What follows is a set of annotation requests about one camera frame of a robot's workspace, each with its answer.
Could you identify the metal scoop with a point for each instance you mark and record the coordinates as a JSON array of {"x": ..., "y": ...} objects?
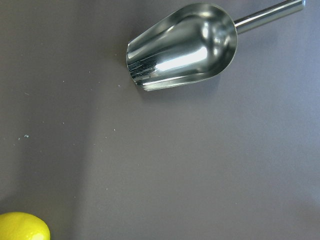
[{"x": 195, "y": 43}]

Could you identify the yellow lemon outer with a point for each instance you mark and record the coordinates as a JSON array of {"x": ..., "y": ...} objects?
[{"x": 23, "y": 226}]

